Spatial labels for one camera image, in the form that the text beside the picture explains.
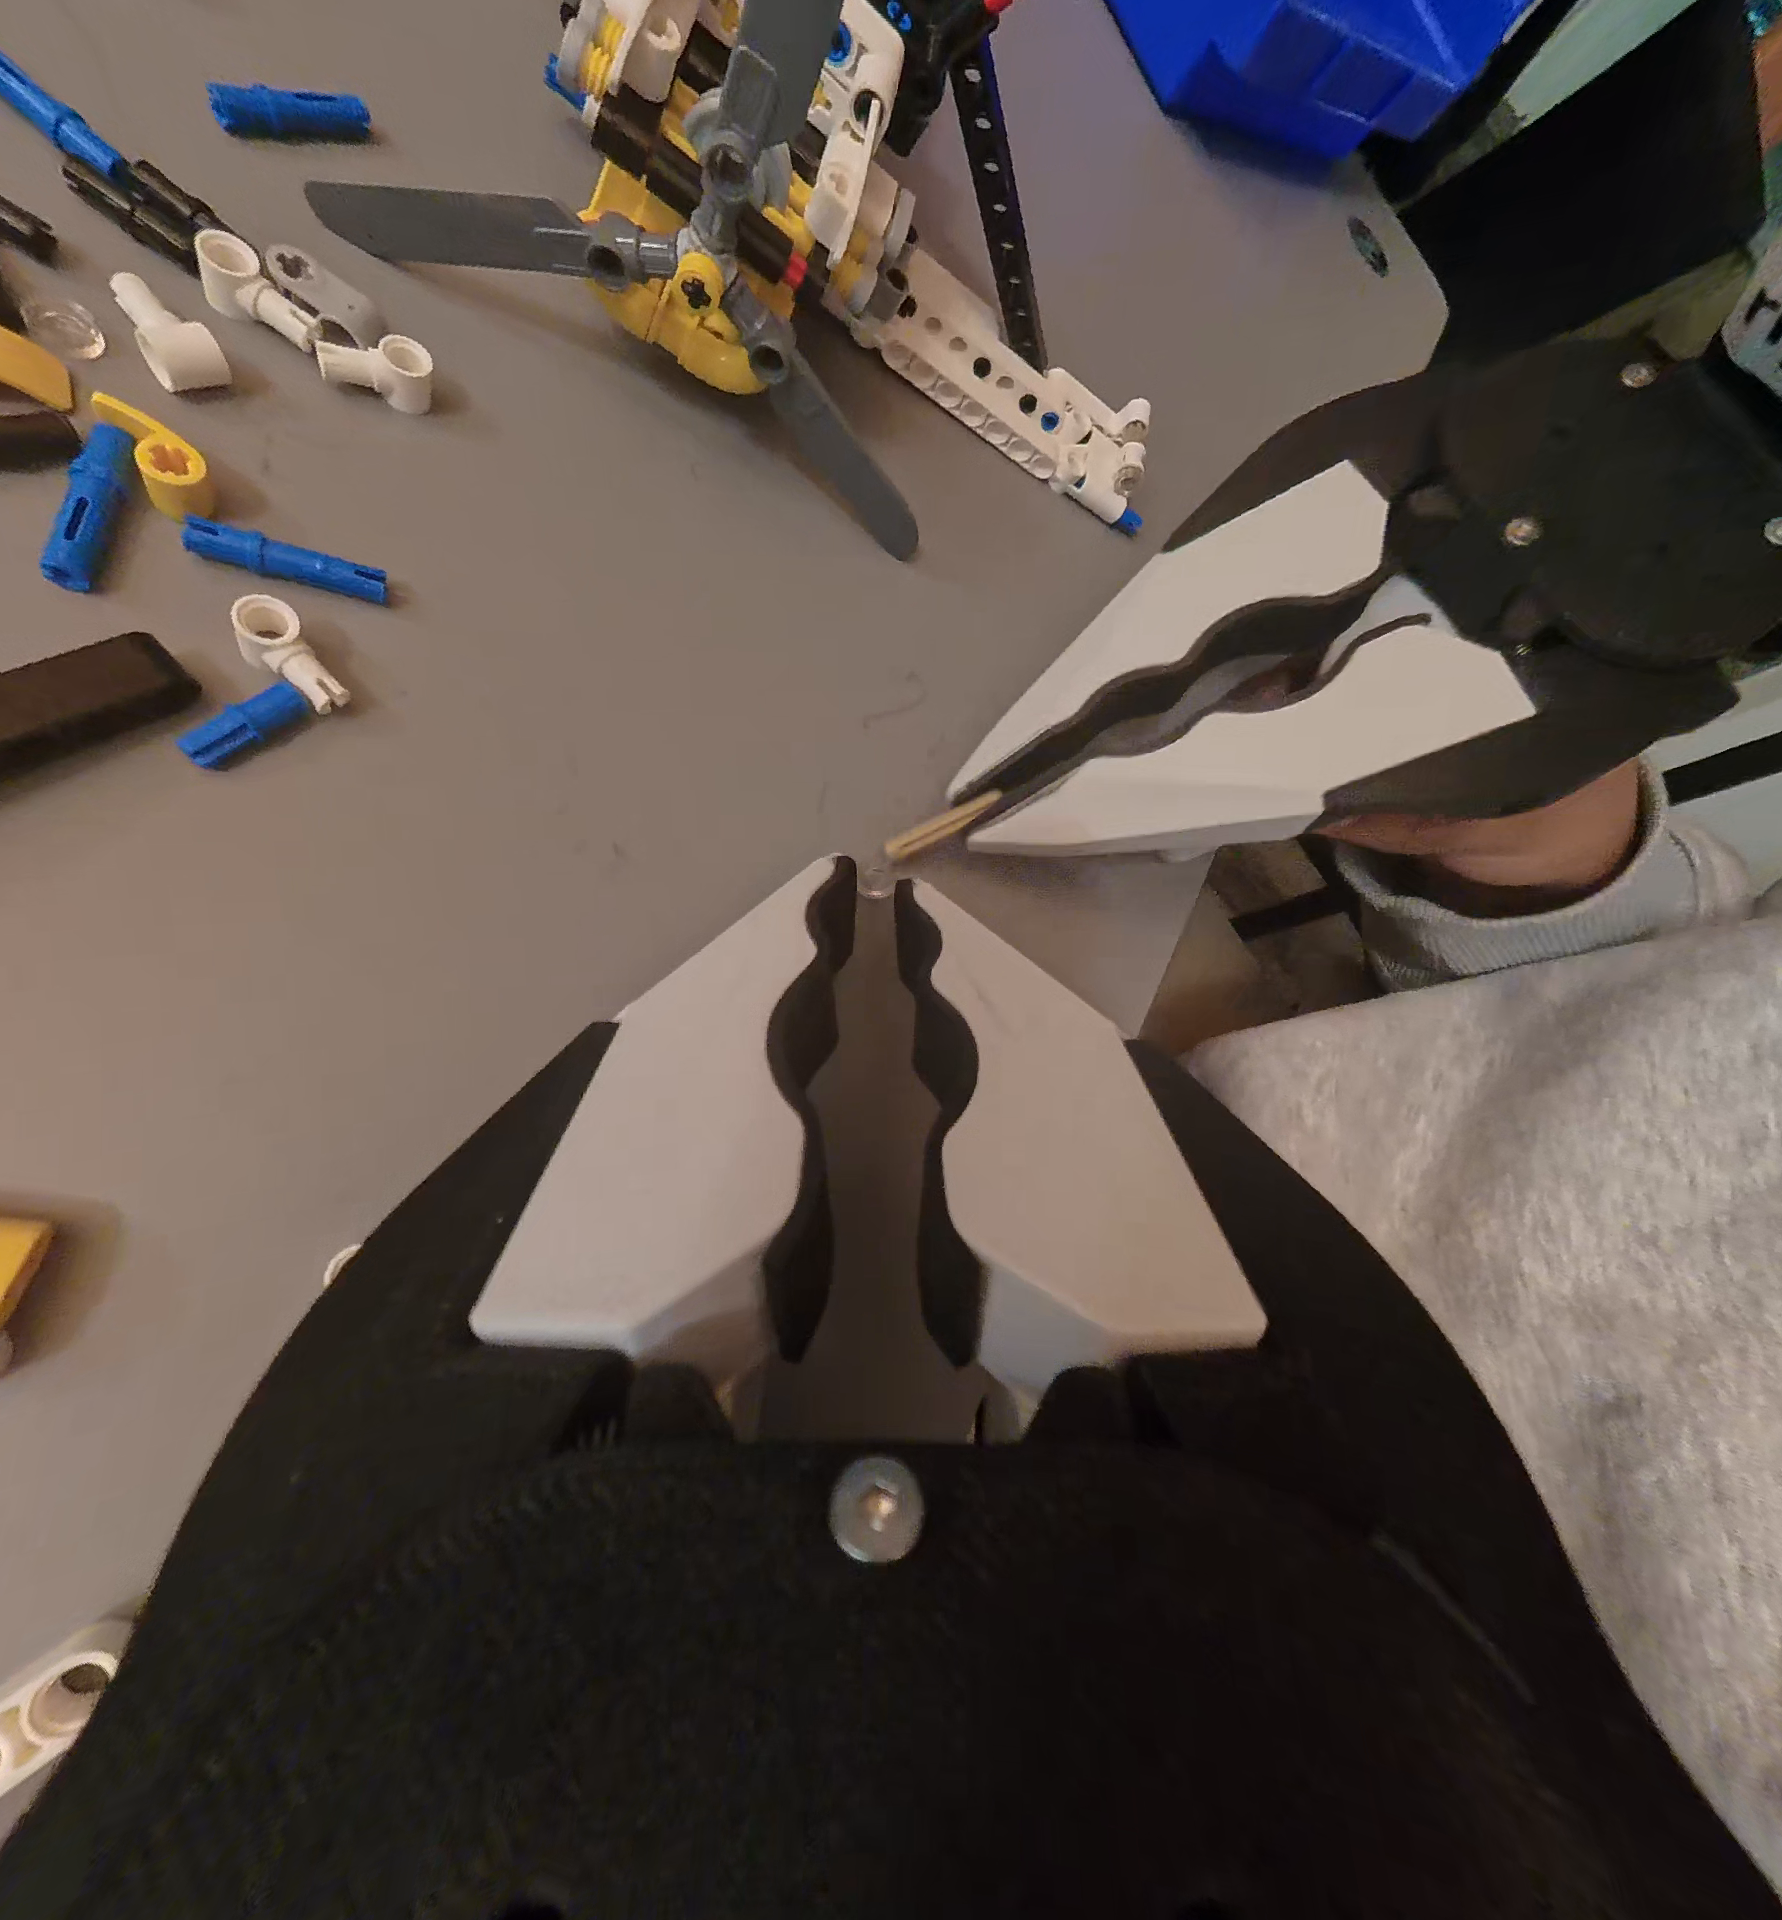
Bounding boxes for blue plastic bin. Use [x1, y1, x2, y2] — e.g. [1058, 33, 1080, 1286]
[1108, 0, 1542, 163]

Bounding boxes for white lego beam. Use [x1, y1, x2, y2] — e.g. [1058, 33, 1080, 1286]
[0, 1612, 137, 1828]

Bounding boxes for scattered loose lego pieces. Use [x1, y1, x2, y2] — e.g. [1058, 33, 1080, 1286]
[0, 7, 436, 774]

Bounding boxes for person's grey sweatshirt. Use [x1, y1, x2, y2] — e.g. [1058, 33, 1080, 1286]
[1182, 900, 1782, 1920]

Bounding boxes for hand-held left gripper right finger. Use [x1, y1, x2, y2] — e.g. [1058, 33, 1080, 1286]
[891, 876, 1271, 1419]

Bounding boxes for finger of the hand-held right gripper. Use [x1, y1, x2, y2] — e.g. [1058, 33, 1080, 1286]
[966, 576, 1542, 861]
[949, 462, 1410, 805]

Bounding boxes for tan lego pin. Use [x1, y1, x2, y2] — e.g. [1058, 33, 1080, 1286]
[883, 791, 1002, 866]

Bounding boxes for black flat lego beam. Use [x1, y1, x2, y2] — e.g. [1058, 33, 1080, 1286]
[0, 630, 206, 807]

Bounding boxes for lego aircraft model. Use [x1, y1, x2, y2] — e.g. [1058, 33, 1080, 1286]
[303, 0, 1156, 565]

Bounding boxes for person's right forearm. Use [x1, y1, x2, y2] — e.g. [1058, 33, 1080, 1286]
[1332, 762, 1755, 991]

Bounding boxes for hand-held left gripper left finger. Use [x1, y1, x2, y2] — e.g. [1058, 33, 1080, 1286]
[467, 855, 858, 1419]

